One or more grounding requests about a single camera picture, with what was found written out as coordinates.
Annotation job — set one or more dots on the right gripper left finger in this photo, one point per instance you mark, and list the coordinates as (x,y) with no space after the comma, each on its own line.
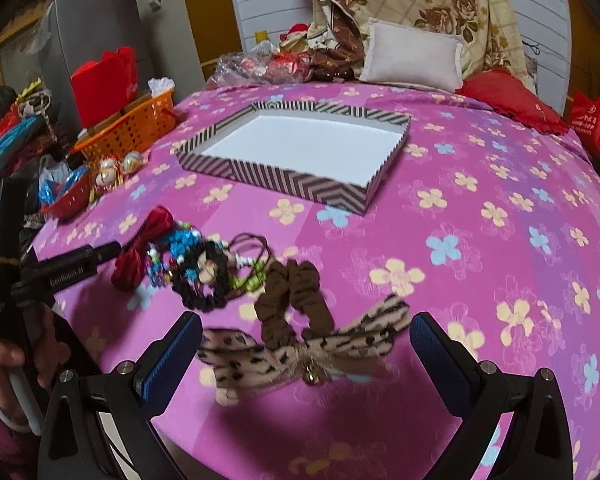
(74,445)

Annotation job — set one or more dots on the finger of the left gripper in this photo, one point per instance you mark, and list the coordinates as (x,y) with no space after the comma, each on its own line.
(75,266)

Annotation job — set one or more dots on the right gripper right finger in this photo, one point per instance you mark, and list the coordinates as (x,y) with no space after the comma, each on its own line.
(537,443)

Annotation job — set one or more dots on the brown scrunchie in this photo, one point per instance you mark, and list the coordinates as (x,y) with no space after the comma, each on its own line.
(297,285)

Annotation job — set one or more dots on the person's left hand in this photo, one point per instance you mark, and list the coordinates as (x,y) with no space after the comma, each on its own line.
(48,355)

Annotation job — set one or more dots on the red plastic bowl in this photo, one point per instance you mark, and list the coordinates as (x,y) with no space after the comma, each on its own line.
(71,198)

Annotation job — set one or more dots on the foil wrapped ornament doll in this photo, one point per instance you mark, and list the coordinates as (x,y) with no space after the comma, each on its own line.
(108,176)

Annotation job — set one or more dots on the silver foil ornament ball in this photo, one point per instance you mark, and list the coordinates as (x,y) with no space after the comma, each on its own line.
(132,162)

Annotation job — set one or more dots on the orange plastic basket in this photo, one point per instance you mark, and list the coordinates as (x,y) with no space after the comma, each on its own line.
(136,130)

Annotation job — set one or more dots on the red gift bag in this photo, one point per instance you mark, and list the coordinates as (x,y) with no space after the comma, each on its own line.
(102,88)

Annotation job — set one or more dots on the white tissue paper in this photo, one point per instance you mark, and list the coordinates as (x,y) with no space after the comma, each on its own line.
(158,86)

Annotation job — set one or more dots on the pink floral bedsheet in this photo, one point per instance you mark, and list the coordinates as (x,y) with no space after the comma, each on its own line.
(489,226)

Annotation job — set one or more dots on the grey refrigerator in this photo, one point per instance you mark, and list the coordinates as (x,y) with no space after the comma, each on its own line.
(78,31)

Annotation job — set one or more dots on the clear plastic bag of items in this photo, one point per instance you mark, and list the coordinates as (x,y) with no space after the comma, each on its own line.
(263,64)

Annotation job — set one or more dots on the striped shallow cardboard box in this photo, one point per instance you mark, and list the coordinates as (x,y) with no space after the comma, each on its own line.
(327,153)

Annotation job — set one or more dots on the red shopping bag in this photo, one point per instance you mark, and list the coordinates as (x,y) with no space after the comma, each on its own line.
(584,118)

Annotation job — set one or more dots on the santa plush toy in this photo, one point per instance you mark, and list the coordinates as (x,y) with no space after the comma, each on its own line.
(295,39)

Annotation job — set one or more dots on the red cushion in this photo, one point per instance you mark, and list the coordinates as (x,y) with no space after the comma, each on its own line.
(508,96)

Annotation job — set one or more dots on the small white pillow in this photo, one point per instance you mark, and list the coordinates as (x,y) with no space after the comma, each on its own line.
(407,56)

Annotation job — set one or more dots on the floral beige quilt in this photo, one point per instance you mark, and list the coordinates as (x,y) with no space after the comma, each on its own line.
(339,34)

